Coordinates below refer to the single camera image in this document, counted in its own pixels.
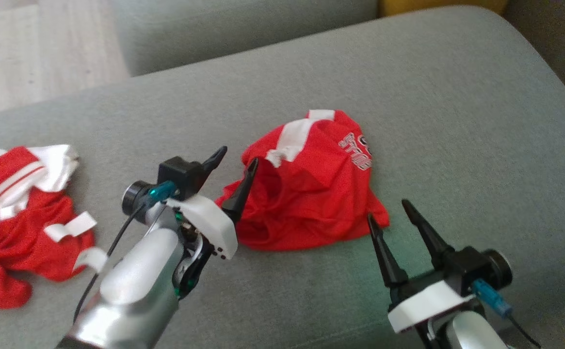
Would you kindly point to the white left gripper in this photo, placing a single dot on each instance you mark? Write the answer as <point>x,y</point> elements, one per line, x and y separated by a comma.
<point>209,223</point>

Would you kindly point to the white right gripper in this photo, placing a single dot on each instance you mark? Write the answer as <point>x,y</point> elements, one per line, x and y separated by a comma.
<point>423,303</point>

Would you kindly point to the red garment with logo print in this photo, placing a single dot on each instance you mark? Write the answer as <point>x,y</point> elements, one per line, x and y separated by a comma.
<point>311,194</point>

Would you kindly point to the red white striped garment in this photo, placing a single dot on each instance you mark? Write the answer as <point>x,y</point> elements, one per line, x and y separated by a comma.
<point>15,228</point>

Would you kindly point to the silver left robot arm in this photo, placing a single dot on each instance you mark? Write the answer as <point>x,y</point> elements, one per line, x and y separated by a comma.
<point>137,281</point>

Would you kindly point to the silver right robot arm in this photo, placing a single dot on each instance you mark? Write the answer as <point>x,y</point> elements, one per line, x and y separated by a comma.
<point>471,334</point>

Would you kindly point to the large grey sofa seat cushion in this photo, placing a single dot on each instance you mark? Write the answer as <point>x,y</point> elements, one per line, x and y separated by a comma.
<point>432,87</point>

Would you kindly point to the wide yellow sofa backrest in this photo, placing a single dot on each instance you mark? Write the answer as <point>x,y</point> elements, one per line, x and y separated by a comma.
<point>437,5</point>

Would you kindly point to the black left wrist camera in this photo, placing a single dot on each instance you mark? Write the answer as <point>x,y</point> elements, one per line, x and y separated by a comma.
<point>180,174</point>

